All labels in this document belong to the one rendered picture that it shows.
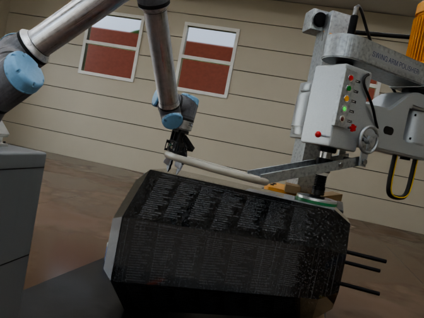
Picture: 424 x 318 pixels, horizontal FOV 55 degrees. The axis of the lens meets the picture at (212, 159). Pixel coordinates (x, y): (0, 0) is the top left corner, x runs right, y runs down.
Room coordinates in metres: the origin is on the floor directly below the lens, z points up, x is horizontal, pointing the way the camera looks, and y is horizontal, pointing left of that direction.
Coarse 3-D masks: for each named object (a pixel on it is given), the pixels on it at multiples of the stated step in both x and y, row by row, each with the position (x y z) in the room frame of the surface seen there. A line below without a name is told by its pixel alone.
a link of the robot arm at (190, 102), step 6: (186, 96) 1.90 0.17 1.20; (192, 96) 1.91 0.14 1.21; (186, 102) 1.89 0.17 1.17; (192, 102) 1.91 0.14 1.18; (198, 102) 1.94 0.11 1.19; (180, 108) 1.88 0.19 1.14; (186, 108) 1.89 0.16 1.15; (192, 108) 1.91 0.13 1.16; (186, 114) 1.90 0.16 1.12; (192, 114) 1.91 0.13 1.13; (186, 120) 1.90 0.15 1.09; (192, 120) 1.92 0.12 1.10
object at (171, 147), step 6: (174, 132) 1.92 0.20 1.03; (180, 132) 1.91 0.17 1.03; (186, 132) 1.92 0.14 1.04; (174, 138) 1.90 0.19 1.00; (180, 138) 1.92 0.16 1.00; (174, 144) 1.89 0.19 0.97; (180, 144) 1.90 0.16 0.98; (186, 144) 1.95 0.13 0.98; (168, 150) 1.91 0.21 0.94; (174, 150) 1.88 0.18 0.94; (180, 150) 1.92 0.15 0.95
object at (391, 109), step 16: (368, 96) 2.09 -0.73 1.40; (384, 96) 2.39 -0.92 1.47; (400, 96) 2.30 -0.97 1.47; (416, 96) 2.32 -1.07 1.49; (368, 112) 2.14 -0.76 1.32; (384, 112) 2.20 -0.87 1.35; (400, 112) 2.27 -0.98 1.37; (384, 128) 2.21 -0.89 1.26; (400, 128) 2.28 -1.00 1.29; (384, 144) 2.23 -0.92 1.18; (400, 144) 2.30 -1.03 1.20
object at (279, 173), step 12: (336, 156) 2.27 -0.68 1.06; (348, 156) 2.31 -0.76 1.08; (264, 168) 2.03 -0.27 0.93; (276, 168) 2.07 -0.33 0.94; (288, 168) 2.11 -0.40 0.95; (300, 168) 2.00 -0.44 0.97; (312, 168) 2.04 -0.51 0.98; (324, 168) 2.08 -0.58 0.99; (336, 168) 2.12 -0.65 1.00; (276, 180) 1.93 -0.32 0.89
